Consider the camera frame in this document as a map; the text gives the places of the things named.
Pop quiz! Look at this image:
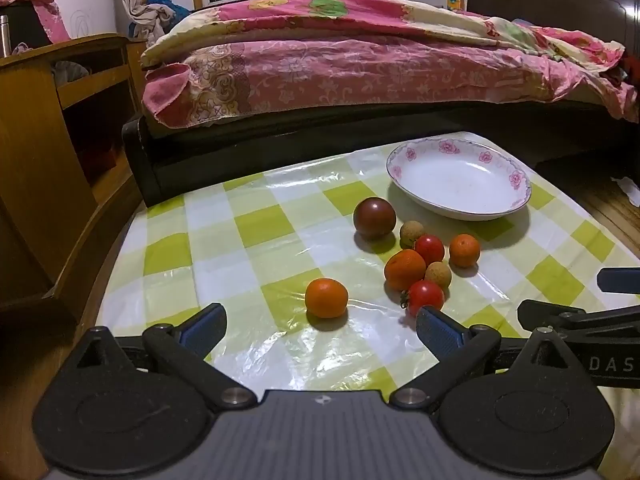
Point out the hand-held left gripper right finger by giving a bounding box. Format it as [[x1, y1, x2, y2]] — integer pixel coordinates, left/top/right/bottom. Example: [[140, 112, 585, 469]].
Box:
[[389, 305, 585, 409]]

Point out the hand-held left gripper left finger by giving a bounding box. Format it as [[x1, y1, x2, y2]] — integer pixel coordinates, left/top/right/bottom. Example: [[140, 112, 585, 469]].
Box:
[[64, 302, 258, 409]]

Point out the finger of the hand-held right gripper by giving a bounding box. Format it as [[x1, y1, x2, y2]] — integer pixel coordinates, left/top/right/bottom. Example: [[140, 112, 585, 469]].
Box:
[[517, 299, 640, 335], [597, 267, 640, 295]]

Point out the red cherry tomato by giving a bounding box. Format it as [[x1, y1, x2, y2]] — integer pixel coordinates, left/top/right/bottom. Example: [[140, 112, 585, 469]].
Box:
[[400, 280, 445, 317], [414, 234, 446, 265]]

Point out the brown longan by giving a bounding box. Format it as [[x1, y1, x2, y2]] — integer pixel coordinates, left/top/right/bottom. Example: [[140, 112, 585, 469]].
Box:
[[424, 261, 453, 289], [399, 220, 426, 249]]

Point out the large reddish mandarin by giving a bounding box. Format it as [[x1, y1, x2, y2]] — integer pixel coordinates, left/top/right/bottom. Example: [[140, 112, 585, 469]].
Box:
[[384, 249, 427, 292]]

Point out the small spotted mandarin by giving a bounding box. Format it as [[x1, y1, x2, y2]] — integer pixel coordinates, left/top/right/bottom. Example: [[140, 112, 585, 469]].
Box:
[[449, 234, 481, 268]]

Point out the smooth orange mandarin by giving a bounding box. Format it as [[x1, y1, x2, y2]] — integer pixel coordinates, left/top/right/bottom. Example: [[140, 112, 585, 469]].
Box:
[[305, 278, 349, 319]]

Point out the dark purple tomato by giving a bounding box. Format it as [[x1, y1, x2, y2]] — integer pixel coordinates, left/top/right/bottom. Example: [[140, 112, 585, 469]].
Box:
[[353, 197, 397, 240]]

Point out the white floral plate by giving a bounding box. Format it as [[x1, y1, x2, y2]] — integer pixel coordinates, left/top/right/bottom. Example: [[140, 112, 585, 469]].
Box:
[[385, 137, 532, 222]]

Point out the white paper scrap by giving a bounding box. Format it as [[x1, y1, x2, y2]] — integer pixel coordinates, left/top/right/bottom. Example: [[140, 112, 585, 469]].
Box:
[[610, 175, 640, 207]]

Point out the green checked tablecloth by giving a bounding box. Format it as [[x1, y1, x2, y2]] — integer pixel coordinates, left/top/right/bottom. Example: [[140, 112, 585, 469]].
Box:
[[95, 131, 640, 397]]

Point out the wooden cabinet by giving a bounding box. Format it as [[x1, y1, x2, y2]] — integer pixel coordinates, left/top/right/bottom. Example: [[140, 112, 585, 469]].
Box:
[[0, 33, 149, 332]]

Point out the pink floral bedsheet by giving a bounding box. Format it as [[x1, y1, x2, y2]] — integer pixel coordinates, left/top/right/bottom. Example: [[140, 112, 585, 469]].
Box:
[[142, 35, 640, 129]]

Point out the grey cloth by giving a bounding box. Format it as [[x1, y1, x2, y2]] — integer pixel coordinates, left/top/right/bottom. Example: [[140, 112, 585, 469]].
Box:
[[53, 60, 92, 87]]

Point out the pile of clothes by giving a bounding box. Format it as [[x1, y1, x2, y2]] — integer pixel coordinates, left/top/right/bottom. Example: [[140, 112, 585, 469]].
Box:
[[128, 0, 194, 40]]

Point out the colourful cartoon quilt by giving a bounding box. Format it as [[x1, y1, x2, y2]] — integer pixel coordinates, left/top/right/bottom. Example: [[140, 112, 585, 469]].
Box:
[[140, 0, 627, 69]]

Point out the pink patterned cloth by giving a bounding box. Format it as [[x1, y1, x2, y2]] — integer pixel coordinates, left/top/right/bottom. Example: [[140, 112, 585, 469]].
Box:
[[0, 0, 72, 45]]

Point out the dark bed frame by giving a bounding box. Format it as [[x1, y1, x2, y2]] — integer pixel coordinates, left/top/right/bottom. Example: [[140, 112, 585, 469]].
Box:
[[122, 0, 640, 207]]

